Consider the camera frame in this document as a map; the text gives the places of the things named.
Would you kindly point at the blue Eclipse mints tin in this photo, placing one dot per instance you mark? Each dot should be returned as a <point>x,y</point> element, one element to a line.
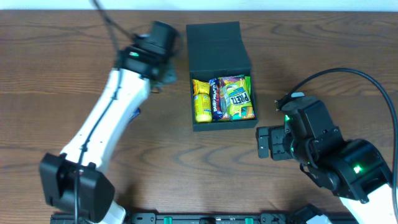
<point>134,114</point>

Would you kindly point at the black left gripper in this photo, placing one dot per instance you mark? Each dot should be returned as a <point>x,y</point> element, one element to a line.
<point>170,76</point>

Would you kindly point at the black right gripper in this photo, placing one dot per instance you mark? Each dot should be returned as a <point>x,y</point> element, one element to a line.
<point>277,142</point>

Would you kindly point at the yellow candy tube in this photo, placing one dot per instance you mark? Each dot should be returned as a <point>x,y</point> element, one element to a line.
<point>202,106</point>

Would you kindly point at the blue Dairy Milk chocolate bar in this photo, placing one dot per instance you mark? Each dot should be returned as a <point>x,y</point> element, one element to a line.
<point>217,113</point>

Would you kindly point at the small yellow candy wrapper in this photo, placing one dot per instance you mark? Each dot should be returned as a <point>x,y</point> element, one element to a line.
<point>200,87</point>

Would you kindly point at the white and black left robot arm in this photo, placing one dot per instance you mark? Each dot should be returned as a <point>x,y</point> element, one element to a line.
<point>74,181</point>

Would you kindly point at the black mounting rail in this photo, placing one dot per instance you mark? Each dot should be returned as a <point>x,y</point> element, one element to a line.
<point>306,214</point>

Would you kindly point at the black open gift box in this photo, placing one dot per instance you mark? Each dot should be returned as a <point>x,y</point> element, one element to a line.
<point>217,50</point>

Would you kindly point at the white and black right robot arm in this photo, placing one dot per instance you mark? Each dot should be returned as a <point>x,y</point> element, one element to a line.
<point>352,170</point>

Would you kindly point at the Haribo gummy worms bag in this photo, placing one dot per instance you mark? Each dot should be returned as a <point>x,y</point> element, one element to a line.
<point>225,105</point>

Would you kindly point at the green Pretz snack packet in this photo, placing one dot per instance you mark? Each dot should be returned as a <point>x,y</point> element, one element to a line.
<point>237,96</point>

